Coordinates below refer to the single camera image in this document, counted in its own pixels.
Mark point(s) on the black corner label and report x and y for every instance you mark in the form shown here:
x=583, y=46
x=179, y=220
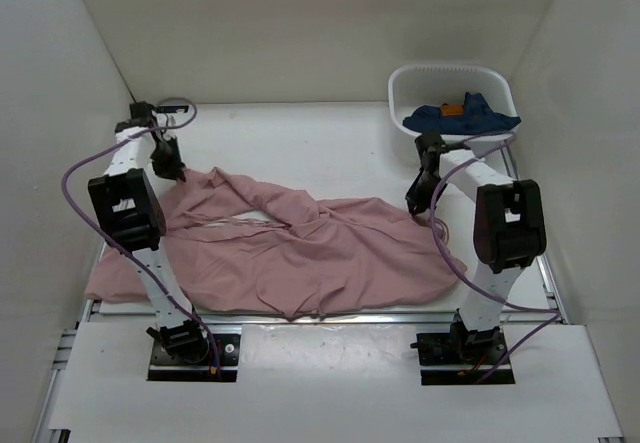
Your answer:
x=172, y=109

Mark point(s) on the pink trousers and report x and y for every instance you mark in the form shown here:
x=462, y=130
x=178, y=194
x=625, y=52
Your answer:
x=239, y=245

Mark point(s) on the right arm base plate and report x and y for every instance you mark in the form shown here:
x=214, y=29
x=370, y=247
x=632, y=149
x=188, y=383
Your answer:
x=444, y=362

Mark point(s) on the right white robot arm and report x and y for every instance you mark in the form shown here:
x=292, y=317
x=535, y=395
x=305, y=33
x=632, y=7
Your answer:
x=508, y=235

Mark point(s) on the dark blue trousers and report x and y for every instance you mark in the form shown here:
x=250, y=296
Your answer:
x=471, y=118

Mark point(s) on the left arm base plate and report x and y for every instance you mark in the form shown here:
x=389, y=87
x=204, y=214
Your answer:
x=204, y=367

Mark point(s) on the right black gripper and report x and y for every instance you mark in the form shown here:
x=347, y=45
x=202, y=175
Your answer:
x=418, y=203

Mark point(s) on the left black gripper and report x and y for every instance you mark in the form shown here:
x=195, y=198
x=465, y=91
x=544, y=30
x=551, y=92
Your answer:
x=174, y=170

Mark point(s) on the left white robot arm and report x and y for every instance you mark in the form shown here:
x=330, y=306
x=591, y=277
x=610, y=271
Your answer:
x=128, y=211

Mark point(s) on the white plastic basket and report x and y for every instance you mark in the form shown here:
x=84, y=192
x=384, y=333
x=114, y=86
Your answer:
x=460, y=102

